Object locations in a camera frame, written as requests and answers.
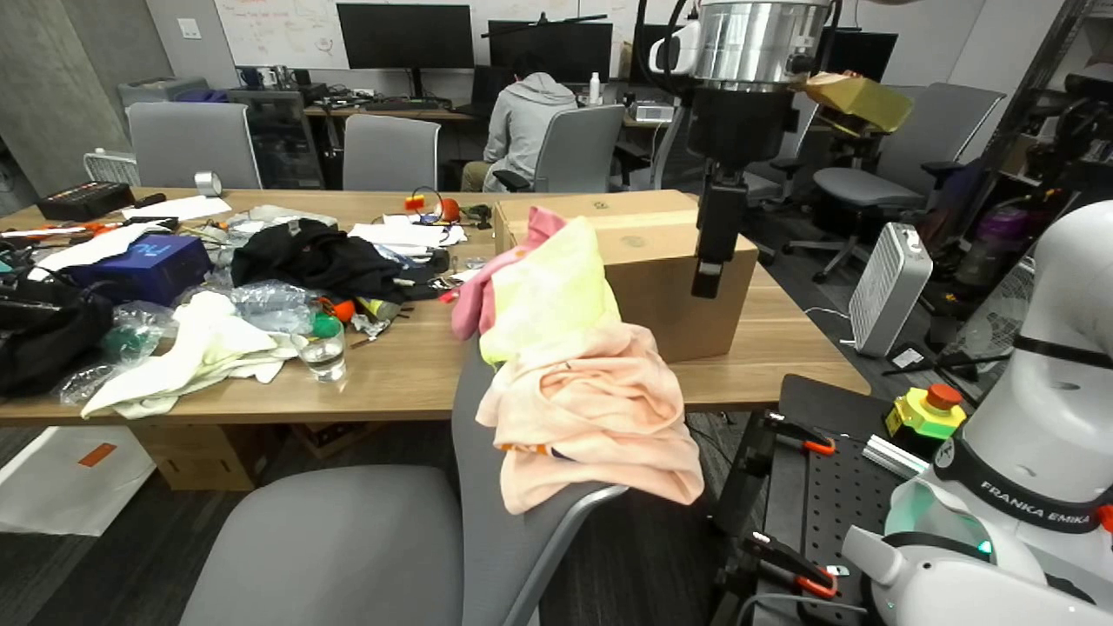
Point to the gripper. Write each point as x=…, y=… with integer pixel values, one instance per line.
x=739, y=122

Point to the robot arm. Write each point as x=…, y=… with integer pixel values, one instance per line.
x=1056, y=348

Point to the grey office chair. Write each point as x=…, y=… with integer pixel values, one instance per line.
x=904, y=165
x=391, y=155
x=348, y=548
x=578, y=148
x=191, y=143

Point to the white box fan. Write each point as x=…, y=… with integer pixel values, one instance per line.
x=887, y=291

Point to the blue box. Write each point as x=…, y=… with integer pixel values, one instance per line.
x=143, y=265

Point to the small cardboard box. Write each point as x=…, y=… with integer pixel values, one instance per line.
x=196, y=456

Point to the black monitor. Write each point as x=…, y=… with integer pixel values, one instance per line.
x=404, y=35
x=552, y=48
x=861, y=54

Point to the white bottle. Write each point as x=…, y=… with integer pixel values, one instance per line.
x=595, y=89

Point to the person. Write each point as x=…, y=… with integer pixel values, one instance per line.
x=526, y=122

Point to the green shirt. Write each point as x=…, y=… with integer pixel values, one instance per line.
x=552, y=296

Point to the orange ball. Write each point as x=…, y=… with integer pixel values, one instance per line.
x=449, y=209

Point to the metal shelf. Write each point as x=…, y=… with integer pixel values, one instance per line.
x=1056, y=96

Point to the pink shirt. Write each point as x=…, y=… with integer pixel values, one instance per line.
x=474, y=300

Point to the orange and black clamp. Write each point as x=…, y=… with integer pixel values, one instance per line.
x=796, y=569
x=804, y=439

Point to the orange shirt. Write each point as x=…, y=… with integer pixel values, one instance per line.
x=600, y=417

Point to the yellow emergency stop button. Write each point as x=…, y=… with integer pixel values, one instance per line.
x=926, y=416

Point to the heap of white papers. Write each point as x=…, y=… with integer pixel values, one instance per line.
x=404, y=235

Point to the aluminium bar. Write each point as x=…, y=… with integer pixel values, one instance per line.
x=894, y=456

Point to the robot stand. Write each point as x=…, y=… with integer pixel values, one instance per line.
x=826, y=504

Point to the black garment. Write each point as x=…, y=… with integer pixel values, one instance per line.
x=313, y=256

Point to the whiteboard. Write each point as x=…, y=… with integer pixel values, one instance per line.
x=278, y=30

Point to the clear glass cup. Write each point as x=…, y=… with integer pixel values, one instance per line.
x=323, y=358

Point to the clear plastic bag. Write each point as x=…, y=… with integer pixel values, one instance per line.
x=269, y=306

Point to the roll of silver tape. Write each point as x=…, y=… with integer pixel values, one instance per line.
x=208, y=183

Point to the white paper sheet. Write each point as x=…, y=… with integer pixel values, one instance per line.
x=178, y=208
x=96, y=248

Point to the white cloth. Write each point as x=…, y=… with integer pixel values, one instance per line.
x=196, y=348

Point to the plastic bag with green item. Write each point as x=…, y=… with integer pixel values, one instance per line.
x=130, y=343

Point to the black device with buttons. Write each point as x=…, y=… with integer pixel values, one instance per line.
x=85, y=201

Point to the black bag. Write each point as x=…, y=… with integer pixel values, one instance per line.
x=43, y=335

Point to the white bag with orange label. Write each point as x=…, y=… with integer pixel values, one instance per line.
x=69, y=482

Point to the wall switch plate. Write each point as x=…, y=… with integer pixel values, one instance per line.
x=189, y=28

